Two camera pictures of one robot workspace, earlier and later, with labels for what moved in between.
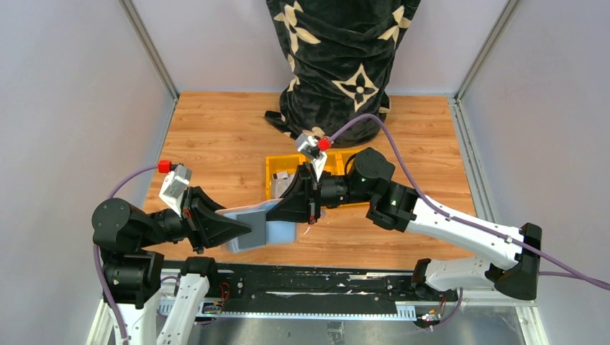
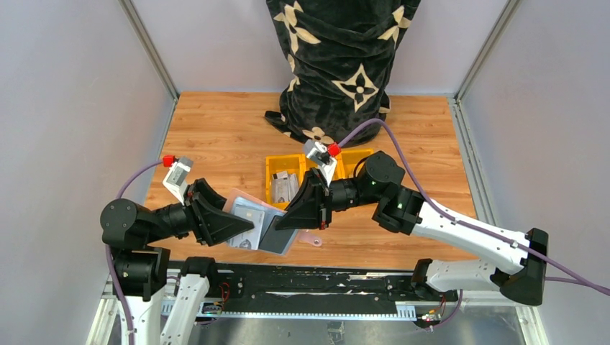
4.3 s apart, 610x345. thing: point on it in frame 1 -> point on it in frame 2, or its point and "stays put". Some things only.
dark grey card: [256, 221] -> [276, 241]
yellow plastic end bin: [337, 160] stays put
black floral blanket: [338, 56] stays put
